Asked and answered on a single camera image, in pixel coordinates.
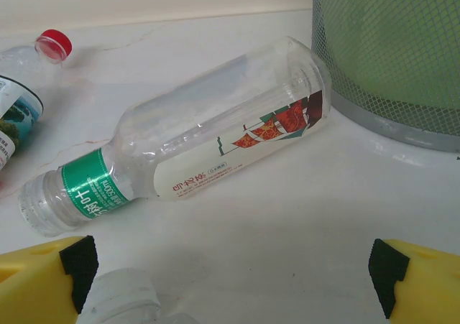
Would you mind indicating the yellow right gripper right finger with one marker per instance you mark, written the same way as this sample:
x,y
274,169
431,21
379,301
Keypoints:
x,y
431,288

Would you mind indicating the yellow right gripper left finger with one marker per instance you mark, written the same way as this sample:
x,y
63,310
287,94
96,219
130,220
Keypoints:
x,y
32,288

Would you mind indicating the clear bottle white orange label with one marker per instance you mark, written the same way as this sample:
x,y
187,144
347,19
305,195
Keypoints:
x,y
122,295

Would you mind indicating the red-cap bottle red label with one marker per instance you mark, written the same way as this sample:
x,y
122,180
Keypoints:
x,y
21,87

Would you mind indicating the clear bottle green neck label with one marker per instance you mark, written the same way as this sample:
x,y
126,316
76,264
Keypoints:
x,y
215,123

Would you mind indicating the green-lined trash bin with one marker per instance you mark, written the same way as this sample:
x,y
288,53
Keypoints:
x,y
395,33

